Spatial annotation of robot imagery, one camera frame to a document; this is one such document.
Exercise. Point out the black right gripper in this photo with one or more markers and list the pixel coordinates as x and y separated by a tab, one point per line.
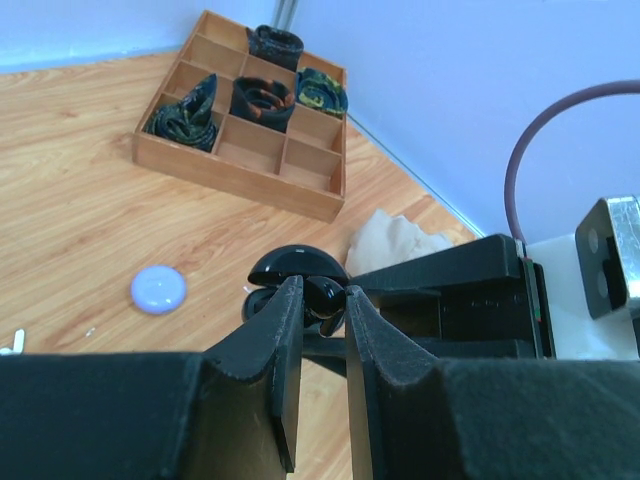
482	299

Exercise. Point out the blue yellow rolled tie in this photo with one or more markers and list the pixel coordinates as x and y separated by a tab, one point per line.
321	92

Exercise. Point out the black orange rolled tie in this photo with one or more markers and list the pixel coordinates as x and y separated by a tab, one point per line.
268	103

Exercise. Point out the black dotted rolled tie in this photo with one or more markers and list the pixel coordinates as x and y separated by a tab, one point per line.
276	46

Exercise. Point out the beige folded cloth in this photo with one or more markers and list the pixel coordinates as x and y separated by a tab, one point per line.
386	240

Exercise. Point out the dark green rolled tie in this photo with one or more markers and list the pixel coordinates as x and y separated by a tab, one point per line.
189	121

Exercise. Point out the wooden compartment tray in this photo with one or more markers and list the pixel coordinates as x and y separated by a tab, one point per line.
302	170

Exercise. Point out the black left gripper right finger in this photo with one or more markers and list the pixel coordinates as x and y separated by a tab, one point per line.
413	415

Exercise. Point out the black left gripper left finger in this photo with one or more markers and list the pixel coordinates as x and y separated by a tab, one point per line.
230	412

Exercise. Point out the purple earbud charging case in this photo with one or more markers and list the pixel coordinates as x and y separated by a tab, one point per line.
158	289

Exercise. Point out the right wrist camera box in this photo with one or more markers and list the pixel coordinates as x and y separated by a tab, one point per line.
592	283

